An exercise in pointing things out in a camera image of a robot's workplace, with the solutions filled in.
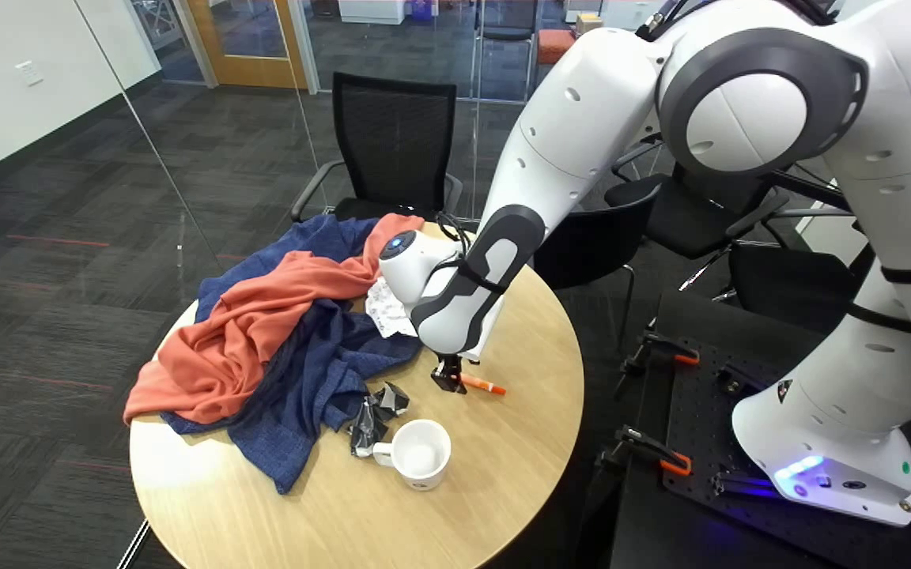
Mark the white lace doily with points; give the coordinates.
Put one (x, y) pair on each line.
(386, 311)

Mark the crumpled dark foil wrapper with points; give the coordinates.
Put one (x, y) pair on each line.
(365, 427)

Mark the wooden door frame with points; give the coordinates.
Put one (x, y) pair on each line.
(251, 65)

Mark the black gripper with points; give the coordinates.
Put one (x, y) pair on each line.
(446, 363)

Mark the dark blue towel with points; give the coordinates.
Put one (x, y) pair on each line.
(307, 389)

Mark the coral orange towel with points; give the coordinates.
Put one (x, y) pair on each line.
(236, 337)

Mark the orange marker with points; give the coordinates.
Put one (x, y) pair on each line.
(487, 387)

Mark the chrome table base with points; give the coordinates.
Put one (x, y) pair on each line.
(138, 541)

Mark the black office chair with armrests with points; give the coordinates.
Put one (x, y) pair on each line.
(394, 138)

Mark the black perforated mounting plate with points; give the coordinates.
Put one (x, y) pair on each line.
(711, 423)

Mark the white mug with yellow print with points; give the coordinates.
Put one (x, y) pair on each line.
(417, 458)

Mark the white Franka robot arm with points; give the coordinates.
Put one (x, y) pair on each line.
(876, 107)

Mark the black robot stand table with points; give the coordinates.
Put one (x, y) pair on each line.
(635, 526)

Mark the red upholstered seat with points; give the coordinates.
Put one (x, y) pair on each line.
(553, 46)

